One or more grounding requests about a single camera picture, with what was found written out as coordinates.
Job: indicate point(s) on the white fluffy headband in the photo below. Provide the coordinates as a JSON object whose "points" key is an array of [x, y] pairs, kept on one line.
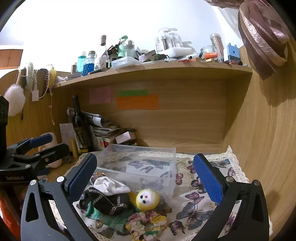
{"points": [[29, 74]]}

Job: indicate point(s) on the white fluffy puff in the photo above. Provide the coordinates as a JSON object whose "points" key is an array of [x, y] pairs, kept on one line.
{"points": [[14, 99]]}

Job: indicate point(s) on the blue beaded glass bottle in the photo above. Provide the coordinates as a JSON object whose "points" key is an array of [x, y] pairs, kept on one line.
{"points": [[89, 66]]}

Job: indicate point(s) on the green pump bottle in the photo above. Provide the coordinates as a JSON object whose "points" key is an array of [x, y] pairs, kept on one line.
{"points": [[122, 47]]}

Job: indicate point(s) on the black cloth with gold trim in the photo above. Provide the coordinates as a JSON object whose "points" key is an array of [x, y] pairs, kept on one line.
{"points": [[107, 201]]}

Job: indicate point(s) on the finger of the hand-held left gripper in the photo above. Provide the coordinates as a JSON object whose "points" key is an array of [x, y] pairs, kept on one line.
{"points": [[52, 153], [41, 140]]}

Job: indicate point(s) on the tall clear canister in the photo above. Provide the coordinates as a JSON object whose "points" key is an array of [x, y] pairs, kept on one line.
{"points": [[217, 45]]}

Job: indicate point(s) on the yellow tube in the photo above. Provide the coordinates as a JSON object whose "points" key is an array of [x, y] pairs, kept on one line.
{"points": [[74, 148]]}

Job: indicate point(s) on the green cloth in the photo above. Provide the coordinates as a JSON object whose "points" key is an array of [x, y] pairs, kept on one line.
{"points": [[106, 219]]}

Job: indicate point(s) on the stack of magazines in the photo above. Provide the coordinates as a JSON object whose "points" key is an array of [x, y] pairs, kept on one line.
{"points": [[104, 129]]}

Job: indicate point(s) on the wooden shelf board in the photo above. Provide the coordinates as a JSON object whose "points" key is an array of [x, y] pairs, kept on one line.
{"points": [[161, 69]]}

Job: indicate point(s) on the black beaded headband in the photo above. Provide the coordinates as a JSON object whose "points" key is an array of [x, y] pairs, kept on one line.
{"points": [[45, 81]]}

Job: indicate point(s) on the green sticky note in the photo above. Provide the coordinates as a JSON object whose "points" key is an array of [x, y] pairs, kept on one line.
{"points": [[133, 93]]}

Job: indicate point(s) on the pink brown hanging hat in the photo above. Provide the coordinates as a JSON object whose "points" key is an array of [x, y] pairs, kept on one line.
{"points": [[262, 37]]}

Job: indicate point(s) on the white sock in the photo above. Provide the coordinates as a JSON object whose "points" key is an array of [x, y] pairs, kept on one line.
{"points": [[109, 185]]}

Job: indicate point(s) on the butterfly printed lace mat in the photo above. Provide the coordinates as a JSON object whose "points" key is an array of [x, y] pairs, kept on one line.
{"points": [[198, 215]]}

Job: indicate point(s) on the dark wine bottle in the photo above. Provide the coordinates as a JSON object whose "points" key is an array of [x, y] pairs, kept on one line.
{"points": [[79, 129]]}

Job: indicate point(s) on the small pink box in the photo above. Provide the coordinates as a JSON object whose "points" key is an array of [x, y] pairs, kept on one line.
{"points": [[124, 138]]}

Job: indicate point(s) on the clear bottle with silver cap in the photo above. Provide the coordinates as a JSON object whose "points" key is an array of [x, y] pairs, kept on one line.
{"points": [[129, 49]]}

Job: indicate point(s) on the orange plastic object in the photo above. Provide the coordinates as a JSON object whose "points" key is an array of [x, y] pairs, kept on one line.
{"points": [[9, 213]]}

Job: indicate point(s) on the blue liquid bottle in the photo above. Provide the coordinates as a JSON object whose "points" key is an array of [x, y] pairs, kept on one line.
{"points": [[81, 66]]}

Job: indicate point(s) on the blue plastic block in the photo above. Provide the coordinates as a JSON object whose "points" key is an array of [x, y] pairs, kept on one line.
{"points": [[232, 52]]}

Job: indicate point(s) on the clear plastic storage box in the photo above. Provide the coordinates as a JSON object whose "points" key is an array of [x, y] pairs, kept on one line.
{"points": [[141, 165]]}

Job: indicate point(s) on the white paper tag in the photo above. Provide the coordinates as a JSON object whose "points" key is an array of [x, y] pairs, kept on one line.
{"points": [[35, 95]]}

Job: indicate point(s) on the short glass jar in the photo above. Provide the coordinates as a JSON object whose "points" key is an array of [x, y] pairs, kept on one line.
{"points": [[208, 49]]}

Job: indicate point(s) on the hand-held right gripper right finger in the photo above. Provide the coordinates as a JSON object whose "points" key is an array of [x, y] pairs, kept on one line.
{"points": [[208, 179]]}

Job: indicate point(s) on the clear acrylic cosmetics organizer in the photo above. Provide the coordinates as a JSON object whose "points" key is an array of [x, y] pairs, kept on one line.
{"points": [[172, 44]]}

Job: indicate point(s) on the pink sticky note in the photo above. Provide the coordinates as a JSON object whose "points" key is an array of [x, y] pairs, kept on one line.
{"points": [[100, 95]]}

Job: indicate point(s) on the flat clear plastic case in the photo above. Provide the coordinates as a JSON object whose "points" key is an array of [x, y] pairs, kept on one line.
{"points": [[126, 62]]}

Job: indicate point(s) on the white handwritten paper note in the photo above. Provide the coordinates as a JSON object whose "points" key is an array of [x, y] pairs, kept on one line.
{"points": [[67, 133]]}

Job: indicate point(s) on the orange sticky note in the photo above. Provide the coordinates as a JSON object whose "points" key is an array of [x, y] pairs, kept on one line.
{"points": [[138, 102]]}

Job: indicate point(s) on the yellow plush toy face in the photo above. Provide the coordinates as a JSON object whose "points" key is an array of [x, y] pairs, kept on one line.
{"points": [[147, 199]]}

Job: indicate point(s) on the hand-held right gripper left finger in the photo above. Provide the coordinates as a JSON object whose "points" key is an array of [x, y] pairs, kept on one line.
{"points": [[81, 176]]}

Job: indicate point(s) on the wooden cabinet door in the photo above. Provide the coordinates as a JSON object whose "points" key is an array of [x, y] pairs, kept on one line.
{"points": [[10, 59]]}

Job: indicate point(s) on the floral fabric scrunchie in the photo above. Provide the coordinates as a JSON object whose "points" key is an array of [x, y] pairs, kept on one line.
{"points": [[144, 223]]}

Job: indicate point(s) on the orange tube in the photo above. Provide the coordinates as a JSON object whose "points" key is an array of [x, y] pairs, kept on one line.
{"points": [[211, 55]]}

